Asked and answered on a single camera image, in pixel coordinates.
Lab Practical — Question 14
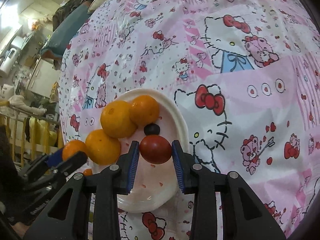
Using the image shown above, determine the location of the pile of dark clothes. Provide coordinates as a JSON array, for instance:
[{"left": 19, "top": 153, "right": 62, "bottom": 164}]
[{"left": 52, "top": 0, "right": 107, "bottom": 32}]

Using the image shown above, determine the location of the red cherry tomato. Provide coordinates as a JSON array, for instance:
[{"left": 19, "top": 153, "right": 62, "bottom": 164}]
[{"left": 139, "top": 135, "right": 172, "bottom": 165}]

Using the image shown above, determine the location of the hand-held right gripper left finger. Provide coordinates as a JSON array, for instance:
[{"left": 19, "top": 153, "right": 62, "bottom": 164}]
[{"left": 24, "top": 141, "right": 140, "bottom": 240}]

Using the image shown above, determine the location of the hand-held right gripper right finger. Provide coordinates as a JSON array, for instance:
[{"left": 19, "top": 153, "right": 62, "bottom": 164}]
[{"left": 171, "top": 141, "right": 287, "bottom": 240}]

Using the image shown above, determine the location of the large orange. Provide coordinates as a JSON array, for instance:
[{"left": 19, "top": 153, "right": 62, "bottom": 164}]
[
  {"left": 85, "top": 129, "right": 122, "bottom": 165},
  {"left": 100, "top": 100, "right": 137, "bottom": 139}
]

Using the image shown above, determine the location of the pink plate with white rim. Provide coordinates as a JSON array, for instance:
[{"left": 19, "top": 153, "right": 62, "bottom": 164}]
[{"left": 110, "top": 88, "right": 188, "bottom": 213}]

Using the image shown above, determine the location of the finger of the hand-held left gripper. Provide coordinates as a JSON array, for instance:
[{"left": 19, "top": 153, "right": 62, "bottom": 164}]
[
  {"left": 46, "top": 151, "right": 88, "bottom": 184},
  {"left": 17, "top": 149, "right": 64, "bottom": 178}
]

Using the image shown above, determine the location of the blue pillow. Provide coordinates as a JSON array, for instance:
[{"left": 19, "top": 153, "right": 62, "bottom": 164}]
[{"left": 40, "top": 5, "right": 91, "bottom": 58}]

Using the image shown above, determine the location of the yellow wooden frame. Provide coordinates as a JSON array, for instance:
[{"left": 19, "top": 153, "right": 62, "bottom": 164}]
[{"left": 0, "top": 102, "right": 64, "bottom": 167}]

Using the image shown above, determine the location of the pink cartoon printed blanket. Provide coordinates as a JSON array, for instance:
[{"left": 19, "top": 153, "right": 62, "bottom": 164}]
[{"left": 57, "top": 0, "right": 320, "bottom": 240}]

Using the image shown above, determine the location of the dark grape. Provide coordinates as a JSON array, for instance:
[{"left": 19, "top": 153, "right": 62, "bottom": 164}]
[{"left": 144, "top": 123, "right": 161, "bottom": 135}]

